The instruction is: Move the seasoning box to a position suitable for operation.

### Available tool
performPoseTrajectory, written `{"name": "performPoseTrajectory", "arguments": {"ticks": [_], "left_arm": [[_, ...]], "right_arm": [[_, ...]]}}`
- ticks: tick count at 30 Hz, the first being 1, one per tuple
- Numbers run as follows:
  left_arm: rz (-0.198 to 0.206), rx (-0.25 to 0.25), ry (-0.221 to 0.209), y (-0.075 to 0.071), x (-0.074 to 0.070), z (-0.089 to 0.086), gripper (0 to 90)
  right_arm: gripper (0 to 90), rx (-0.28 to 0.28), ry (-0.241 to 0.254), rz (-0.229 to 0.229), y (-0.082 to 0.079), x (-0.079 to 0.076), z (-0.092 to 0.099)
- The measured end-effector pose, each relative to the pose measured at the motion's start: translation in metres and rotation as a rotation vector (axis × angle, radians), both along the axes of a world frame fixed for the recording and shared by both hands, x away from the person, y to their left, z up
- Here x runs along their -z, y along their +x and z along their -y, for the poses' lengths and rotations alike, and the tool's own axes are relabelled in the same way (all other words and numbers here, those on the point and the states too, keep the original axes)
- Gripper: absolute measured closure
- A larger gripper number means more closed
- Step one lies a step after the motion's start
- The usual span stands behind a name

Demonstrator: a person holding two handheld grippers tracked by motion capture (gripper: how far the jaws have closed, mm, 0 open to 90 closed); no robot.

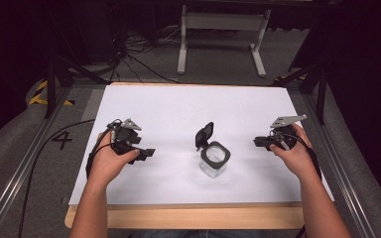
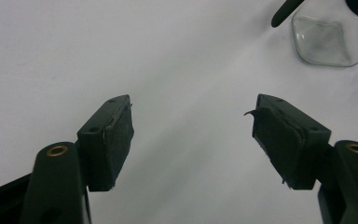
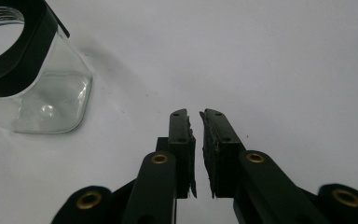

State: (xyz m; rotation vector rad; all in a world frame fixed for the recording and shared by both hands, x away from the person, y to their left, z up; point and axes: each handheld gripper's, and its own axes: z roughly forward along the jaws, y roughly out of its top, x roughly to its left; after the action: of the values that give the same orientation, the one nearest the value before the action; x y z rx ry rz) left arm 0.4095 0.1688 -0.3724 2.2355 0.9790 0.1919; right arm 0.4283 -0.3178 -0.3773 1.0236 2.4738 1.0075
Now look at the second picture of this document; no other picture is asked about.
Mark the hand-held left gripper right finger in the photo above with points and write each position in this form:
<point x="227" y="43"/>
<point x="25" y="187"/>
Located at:
<point x="289" y="146"/>

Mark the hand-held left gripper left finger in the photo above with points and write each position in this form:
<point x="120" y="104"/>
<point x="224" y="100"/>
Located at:
<point x="105" y="146"/>

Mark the clear plastic container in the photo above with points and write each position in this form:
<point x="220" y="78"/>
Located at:
<point x="321" y="42"/>

